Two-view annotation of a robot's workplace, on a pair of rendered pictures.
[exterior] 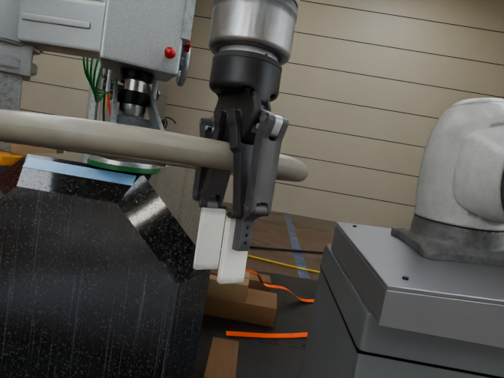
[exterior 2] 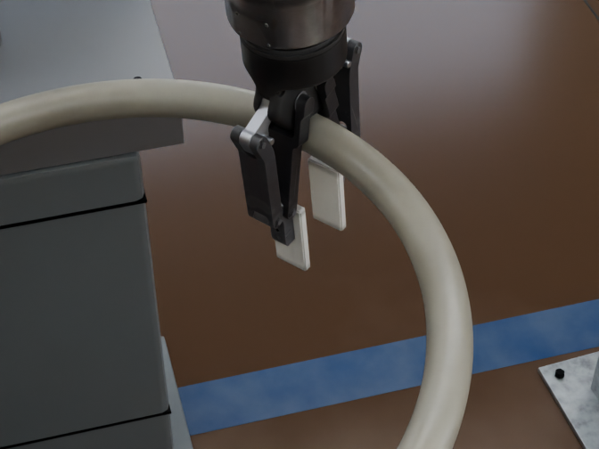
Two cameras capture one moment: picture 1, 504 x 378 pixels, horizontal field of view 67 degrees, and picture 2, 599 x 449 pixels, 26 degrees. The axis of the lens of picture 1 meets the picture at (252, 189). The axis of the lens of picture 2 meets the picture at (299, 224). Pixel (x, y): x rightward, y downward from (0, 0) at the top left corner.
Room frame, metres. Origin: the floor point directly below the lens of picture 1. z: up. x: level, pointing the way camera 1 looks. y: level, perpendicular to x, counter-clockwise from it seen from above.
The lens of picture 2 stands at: (0.63, 0.74, 1.62)
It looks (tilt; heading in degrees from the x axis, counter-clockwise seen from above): 45 degrees down; 253
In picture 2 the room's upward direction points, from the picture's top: straight up
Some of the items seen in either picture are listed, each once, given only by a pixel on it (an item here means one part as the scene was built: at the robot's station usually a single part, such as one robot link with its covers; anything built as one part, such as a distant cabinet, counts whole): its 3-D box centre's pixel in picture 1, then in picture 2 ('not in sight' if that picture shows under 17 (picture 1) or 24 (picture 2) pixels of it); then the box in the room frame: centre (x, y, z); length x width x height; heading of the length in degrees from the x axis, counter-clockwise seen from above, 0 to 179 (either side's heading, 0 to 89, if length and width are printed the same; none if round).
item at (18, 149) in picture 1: (37, 151); not in sight; (1.82, 1.05, 0.81); 0.20 x 0.10 x 0.05; 100
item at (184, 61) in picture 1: (173, 62); not in sight; (1.35, 0.34, 1.24); 0.15 x 0.10 x 0.15; 22
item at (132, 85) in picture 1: (137, 67); not in sight; (1.20, 0.41, 1.18); 0.12 x 0.09 x 0.30; 22
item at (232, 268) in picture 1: (235, 249); (327, 193); (0.38, 0.01, 0.89); 0.03 x 0.01 x 0.07; 127
